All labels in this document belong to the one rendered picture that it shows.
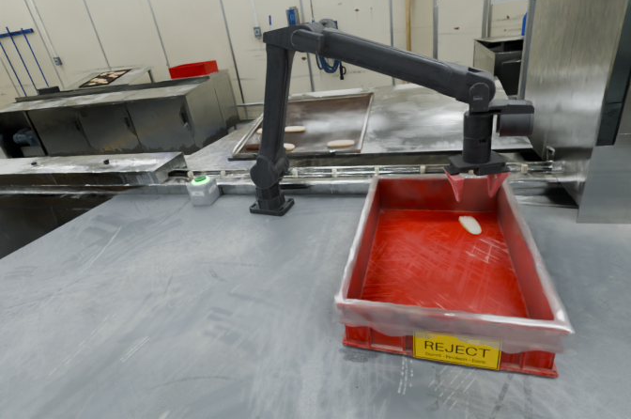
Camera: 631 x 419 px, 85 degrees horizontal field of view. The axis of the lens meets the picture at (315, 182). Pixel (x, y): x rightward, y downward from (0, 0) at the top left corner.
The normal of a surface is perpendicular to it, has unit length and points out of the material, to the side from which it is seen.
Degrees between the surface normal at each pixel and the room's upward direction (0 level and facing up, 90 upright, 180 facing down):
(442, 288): 0
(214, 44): 90
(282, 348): 0
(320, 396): 0
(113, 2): 90
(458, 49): 90
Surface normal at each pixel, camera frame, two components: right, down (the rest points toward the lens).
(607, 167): -0.25, 0.45
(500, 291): -0.14, -0.89
